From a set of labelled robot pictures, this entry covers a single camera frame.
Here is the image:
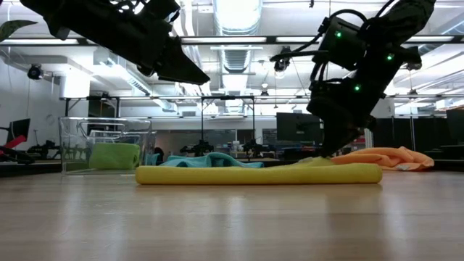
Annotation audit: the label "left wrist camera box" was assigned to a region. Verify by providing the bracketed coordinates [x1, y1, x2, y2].
[148, 0, 181, 34]

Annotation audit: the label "green microfiber towel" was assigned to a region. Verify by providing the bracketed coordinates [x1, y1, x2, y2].
[88, 142, 141, 170]

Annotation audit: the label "red bar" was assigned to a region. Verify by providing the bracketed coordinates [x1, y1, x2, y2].
[0, 134, 29, 153]

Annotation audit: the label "small black background monitor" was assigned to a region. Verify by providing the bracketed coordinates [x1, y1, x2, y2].
[6, 117, 32, 145]

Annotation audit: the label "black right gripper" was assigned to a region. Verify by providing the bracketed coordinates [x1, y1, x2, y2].
[320, 46, 423, 159]

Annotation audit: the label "large black background monitor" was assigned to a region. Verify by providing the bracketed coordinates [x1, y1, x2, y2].
[275, 112, 323, 146]

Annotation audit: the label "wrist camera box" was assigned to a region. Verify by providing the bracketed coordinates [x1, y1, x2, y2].
[307, 78, 336, 117]
[148, 0, 181, 34]

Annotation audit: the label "orange microfiber towel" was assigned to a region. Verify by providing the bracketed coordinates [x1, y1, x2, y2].
[330, 146, 435, 172]

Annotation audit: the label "blue microfiber towel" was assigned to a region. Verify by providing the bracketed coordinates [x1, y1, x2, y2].
[144, 151, 265, 170]

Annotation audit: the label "black background rig frame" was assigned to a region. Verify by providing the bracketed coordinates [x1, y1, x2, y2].
[200, 95, 256, 157]

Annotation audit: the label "white ceiling duct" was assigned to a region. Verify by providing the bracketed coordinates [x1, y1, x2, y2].
[213, 0, 262, 36]

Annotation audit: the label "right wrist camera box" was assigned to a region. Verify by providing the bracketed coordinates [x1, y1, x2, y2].
[307, 78, 336, 117]

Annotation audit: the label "black partition panels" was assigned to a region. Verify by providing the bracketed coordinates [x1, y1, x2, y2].
[375, 116, 447, 160]

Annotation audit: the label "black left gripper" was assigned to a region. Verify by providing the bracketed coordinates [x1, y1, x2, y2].
[54, 0, 212, 86]

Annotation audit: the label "white pillar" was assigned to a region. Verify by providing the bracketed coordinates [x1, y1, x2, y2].
[369, 98, 395, 119]

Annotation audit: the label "yellow microfiber towel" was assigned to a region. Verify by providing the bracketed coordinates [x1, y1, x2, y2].
[135, 155, 384, 186]

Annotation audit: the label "black ceiling lamp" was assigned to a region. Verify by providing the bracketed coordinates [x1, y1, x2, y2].
[274, 46, 292, 73]
[27, 64, 45, 81]

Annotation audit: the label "clear plastic basket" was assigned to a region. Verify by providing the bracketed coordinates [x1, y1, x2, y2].
[58, 116, 157, 175]

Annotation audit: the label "green artificial plant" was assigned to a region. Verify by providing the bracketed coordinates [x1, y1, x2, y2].
[0, 20, 38, 44]

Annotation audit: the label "white wall cabinet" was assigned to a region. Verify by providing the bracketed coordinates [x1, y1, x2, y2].
[59, 68, 91, 99]

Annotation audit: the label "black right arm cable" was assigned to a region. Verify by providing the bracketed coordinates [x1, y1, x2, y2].
[270, 9, 367, 84]

